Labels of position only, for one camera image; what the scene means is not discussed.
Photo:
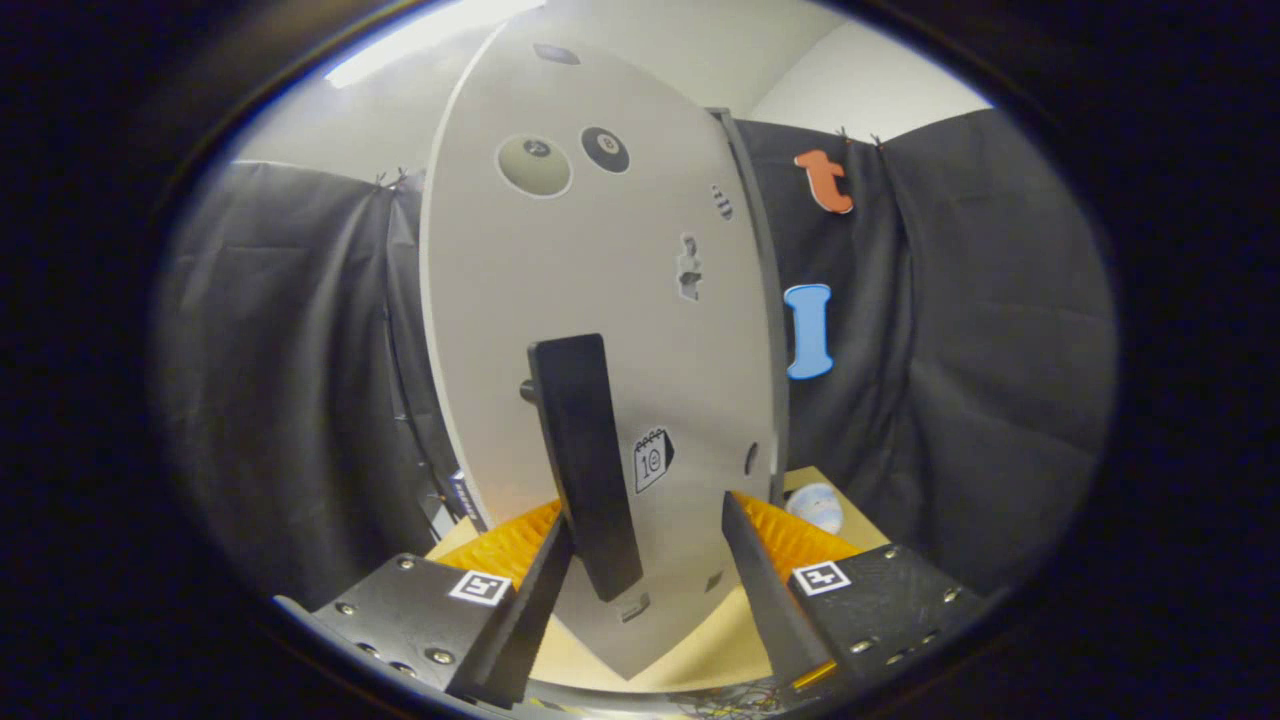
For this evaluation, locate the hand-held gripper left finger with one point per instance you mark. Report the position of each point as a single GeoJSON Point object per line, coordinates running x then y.
{"type": "Point", "coordinates": [510, 630]}

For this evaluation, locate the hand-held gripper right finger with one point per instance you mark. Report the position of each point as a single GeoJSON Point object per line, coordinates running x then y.
{"type": "Point", "coordinates": [775, 600]}

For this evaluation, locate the round white blue object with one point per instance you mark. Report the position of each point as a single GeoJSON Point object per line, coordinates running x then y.
{"type": "Point", "coordinates": [816, 507]}

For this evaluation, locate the black backdrop cloth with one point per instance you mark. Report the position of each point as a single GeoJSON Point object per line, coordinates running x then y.
{"type": "Point", "coordinates": [960, 380]}

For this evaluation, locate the white cabinet with dark frame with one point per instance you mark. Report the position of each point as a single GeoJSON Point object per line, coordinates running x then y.
{"type": "Point", "coordinates": [757, 210]}

